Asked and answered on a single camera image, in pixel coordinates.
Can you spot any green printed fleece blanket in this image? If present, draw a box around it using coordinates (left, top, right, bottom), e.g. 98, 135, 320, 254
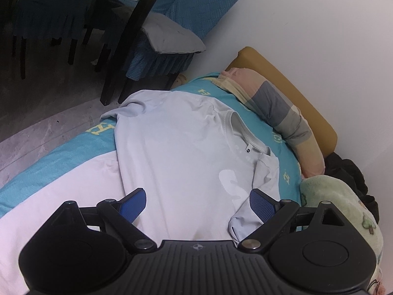
299, 175, 388, 295

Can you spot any plaid pillow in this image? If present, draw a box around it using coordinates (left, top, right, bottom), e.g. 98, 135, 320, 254
219, 67, 326, 179

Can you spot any grey seat cushion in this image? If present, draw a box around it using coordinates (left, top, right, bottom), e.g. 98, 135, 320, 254
142, 14, 207, 55

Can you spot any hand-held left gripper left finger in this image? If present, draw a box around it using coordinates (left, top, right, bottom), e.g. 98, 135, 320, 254
61, 187, 158, 252

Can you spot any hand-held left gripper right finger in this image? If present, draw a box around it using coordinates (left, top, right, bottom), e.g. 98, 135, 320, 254
238, 187, 346, 252

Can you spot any light grey t-shirt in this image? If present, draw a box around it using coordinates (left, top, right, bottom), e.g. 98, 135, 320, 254
101, 90, 281, 246

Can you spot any chair with blue cover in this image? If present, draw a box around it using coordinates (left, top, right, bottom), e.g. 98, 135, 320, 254
124, 0, 249, 96
11, 0, 89, 79
82, 0, 137, 74

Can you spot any mustard yellow cushion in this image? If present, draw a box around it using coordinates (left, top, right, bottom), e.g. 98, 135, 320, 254
225, 47, 338, 157

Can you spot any white-top table with black legs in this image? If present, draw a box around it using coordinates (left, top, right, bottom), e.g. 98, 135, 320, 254
0, 0, 171, 106

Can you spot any black clothing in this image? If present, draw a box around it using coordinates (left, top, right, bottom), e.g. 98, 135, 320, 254
325, 153, 379, 222

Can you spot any teal and white bed sheet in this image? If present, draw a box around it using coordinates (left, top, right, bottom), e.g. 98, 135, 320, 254
0, 72, 304, 286

